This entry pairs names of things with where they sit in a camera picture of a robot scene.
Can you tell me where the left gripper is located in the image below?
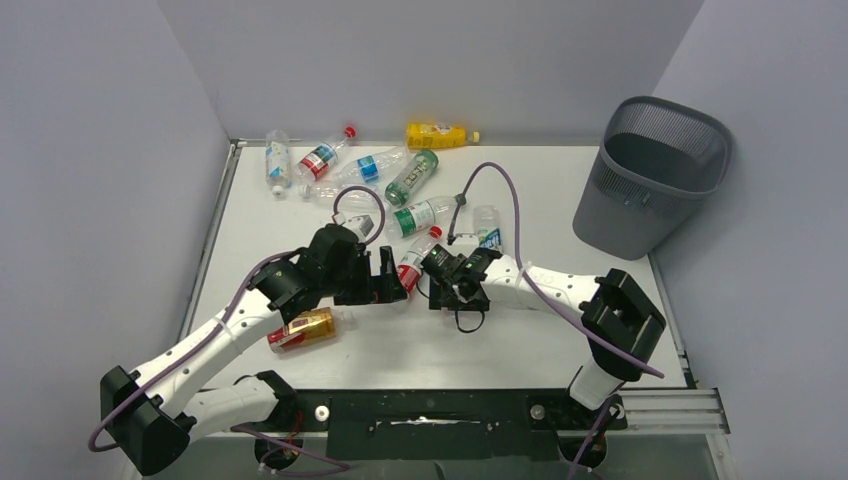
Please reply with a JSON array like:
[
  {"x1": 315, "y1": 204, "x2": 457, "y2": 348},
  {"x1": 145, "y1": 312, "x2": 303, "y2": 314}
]
[{"x1": 322, "y1": 246, "x2": 406, "y2": 306}]

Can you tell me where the blue green label sports bottle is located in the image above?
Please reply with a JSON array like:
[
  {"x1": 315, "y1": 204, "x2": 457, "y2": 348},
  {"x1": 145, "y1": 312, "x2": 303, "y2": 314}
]
[{"x1": 473, "y1": 205, "x2": 503, "y2": 244}]

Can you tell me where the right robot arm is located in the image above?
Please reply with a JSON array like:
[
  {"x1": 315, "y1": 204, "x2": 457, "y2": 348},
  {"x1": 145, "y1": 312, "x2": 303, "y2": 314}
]
[{"x1": 422, "y1": 246, "x2": 667, "y2": 427}]

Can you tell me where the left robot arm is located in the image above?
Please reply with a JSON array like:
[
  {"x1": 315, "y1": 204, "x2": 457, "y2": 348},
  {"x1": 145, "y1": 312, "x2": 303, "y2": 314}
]
[{"x1": 89, "y1": 223, "x2": 408, "y2": 476}]

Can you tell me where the grey mesh waste bin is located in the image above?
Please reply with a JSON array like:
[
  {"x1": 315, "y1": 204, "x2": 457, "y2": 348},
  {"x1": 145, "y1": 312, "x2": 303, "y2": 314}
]
[{"x1": 572, "y1": 96, "x2": 734, "y2": 260}]

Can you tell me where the green cap bottle green label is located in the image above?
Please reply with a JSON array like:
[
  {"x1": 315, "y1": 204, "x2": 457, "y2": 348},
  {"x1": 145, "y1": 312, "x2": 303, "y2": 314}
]
[{"x1": 385, "y1": 194, "x2": 467, "y2": 241}]

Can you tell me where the amber tea bottle red label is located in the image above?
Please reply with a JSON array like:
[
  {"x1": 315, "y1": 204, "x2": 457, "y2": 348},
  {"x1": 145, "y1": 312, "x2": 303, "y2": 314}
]
[{"x1": 266, "y1": 307, "x2": 357, "y2": 355}]

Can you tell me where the clear crushed bottle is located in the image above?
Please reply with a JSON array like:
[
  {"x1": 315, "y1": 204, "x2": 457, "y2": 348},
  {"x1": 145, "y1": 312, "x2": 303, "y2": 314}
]
[{"x1": 297, "y1": 181, "x2": 382, "y2": 212}]

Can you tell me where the green tinted bottle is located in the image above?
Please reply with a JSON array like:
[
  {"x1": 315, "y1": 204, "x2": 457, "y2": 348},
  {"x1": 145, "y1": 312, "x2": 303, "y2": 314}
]
[{"x1": 384, "y1": 149, "x2": 439, "y2": 207}]

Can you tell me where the red cap bottle blue-red label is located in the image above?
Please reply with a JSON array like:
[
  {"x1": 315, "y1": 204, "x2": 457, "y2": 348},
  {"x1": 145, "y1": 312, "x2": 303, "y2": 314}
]
[{"x1": 295, "y1": 125, "x2": 356, "y2": 184}]

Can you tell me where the yellow juice bottle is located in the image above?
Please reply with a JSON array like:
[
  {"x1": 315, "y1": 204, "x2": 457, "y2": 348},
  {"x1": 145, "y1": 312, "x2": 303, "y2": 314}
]
[{"x1": 406, "y1": 123, "x2": 481, "y2": 150}]

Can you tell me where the clear bottle white blue label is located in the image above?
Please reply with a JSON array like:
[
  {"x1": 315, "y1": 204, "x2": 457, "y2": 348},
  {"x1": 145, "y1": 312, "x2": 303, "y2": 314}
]
[{"x1": 264, "y1": 130, "x2": 291, "y2": 199}]

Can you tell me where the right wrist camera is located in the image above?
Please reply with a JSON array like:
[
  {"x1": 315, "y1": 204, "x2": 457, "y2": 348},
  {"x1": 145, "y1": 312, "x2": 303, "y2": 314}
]
[{"x1": 456, "y1": 232, "x2": 503, "y2": 255}]

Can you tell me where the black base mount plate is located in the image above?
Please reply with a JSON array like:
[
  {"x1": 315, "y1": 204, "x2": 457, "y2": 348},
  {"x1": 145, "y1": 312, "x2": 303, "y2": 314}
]
[{"x1": 250, "y1": 388, "x2": 628, "y2": 461}]

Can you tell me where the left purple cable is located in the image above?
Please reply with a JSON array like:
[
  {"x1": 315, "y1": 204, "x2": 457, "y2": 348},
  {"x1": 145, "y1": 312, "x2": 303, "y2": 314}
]
[{"x1": 87, "y1": 185, "x2": 387, "y2": 477}]

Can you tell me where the aluminium frame rail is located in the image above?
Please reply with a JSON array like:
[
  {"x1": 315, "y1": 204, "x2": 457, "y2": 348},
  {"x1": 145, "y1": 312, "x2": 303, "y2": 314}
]
[{"x1": 119, "y1": 388, "x2": 732, "y2": 480}]

